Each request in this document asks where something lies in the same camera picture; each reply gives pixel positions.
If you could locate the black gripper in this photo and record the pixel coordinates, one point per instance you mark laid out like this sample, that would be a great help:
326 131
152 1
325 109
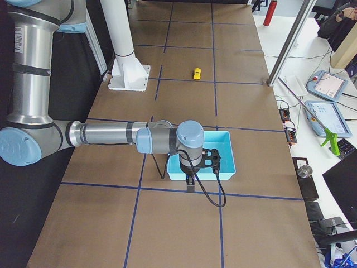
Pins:
188 170

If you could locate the yellow beetle toy car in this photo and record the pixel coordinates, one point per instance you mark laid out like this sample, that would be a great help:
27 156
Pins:
196 74

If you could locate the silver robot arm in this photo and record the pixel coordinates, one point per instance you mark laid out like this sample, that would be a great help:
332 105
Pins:
31 134

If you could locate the small metal cup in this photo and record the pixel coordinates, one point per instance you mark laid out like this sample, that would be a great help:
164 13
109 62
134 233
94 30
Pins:
304 171

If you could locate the orange black connector box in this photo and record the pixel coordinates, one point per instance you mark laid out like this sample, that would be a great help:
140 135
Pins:
284 114

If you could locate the lower blue teach pendant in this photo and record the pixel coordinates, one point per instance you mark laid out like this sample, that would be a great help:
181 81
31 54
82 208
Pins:
329 114

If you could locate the blue teach pendant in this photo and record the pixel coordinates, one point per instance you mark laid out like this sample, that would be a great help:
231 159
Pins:
326 85
329 114

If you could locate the black calculator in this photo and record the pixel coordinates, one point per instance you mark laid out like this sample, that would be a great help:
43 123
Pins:
345 148

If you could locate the upper blue teach pendant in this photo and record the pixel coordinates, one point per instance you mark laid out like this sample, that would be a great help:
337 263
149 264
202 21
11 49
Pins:
326 85

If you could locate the red fire extinguisher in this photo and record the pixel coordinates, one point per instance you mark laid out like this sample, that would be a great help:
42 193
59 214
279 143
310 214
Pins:
270 12

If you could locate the seated person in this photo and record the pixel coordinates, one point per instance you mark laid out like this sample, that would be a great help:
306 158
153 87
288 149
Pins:
337 26

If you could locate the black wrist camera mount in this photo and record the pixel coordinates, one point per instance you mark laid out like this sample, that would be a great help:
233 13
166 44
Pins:
211 159

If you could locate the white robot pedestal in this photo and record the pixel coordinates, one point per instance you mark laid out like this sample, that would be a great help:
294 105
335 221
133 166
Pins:
127 72

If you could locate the green handled reacher grabber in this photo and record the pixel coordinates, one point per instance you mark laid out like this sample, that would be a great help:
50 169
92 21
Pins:
330 136

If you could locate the aluminium frame post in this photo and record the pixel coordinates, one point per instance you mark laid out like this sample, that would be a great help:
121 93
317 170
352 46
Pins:
297 26

